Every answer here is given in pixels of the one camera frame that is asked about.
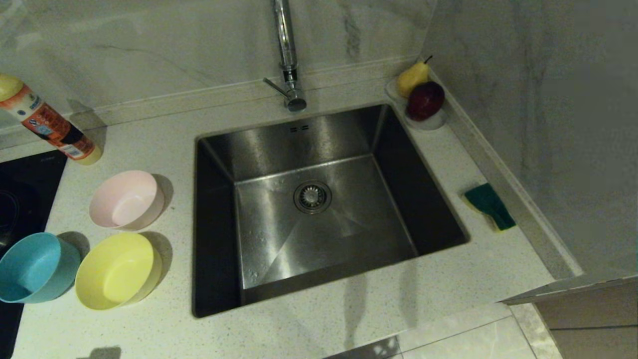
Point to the green and yellow sponge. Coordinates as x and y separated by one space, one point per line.
490 204

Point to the metal sink drain strainer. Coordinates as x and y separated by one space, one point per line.
312 197

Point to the chrome kitchen faucet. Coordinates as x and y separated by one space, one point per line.
285 45

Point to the orange label detergent bottle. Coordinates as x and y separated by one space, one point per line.
50 124

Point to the dark red apple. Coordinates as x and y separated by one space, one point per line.
424 99

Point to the yellow plastic bowl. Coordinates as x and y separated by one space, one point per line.
114 271

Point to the yellow pear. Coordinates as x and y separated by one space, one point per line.
411 80

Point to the small white dish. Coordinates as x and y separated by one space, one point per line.
431 124

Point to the black induction cooktop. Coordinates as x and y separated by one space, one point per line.
25 194

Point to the blue plastic bowl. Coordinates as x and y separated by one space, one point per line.
35 269

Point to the stainless steel sink basin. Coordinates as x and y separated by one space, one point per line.
349 224

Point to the pink plastic bowl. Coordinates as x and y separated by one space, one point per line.
124 199

